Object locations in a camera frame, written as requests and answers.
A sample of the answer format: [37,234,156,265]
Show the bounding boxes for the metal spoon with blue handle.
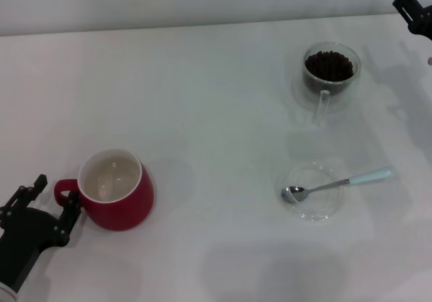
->
[280,166,396,204]

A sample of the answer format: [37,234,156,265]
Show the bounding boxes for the red ceramic mug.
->
[53,148,155,232]

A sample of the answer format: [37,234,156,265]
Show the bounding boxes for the clear glass cup with handle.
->
[301,41,362,127]

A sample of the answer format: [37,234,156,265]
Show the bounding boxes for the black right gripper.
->
[391,0,432,42]

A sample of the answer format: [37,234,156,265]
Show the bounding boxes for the dark coffee beans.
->
[303,50,355,95]

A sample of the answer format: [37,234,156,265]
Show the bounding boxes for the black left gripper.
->
[0,174,82,288]

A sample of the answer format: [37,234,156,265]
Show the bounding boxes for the clear glass saucer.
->
[276,161,348,224]

